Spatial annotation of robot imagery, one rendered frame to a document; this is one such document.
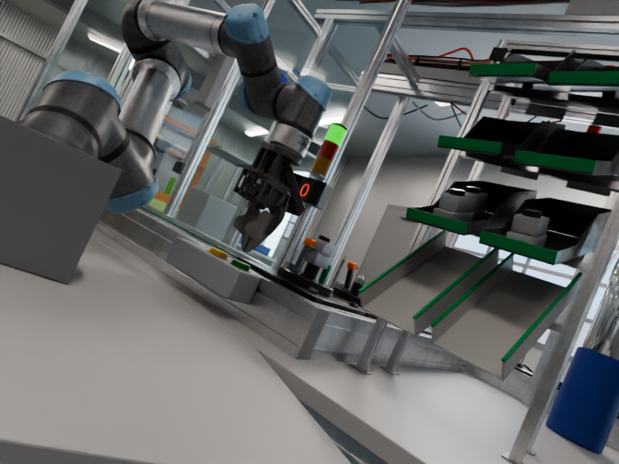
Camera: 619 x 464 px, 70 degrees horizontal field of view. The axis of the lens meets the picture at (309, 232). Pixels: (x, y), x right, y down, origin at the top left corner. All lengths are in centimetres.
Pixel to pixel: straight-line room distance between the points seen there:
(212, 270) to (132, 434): 53
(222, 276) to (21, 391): 52
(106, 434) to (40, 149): 43
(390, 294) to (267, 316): 25
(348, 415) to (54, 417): 42
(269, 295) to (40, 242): 41
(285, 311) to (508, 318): 41
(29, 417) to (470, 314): 71
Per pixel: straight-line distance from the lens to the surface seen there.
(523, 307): 91
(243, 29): 86
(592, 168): 85
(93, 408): 41
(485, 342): 82
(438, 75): 240
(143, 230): 120
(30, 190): 70
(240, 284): 85
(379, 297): 89
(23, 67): 1024
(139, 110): 103
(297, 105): 87
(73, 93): 82
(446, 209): 87
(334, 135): 127
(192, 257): 94
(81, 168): 70
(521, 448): 92
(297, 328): 83
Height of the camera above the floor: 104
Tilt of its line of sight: 3 degrees up
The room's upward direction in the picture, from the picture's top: 24 degrees clockwise
